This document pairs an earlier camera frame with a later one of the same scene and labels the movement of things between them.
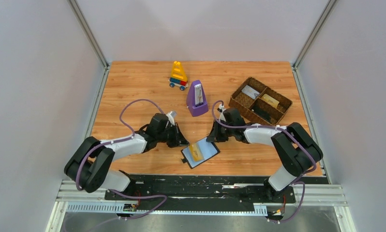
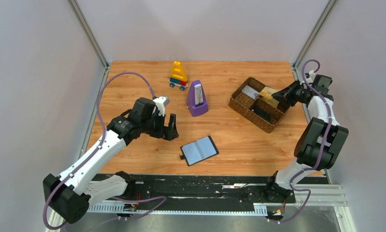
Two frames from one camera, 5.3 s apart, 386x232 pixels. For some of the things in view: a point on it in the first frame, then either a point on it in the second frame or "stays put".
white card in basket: x=250 y=92 stays put
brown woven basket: x=259 y=100 stays put
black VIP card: x=270 y=115 stays put
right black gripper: x=219 y=130 -> x=290 y=94
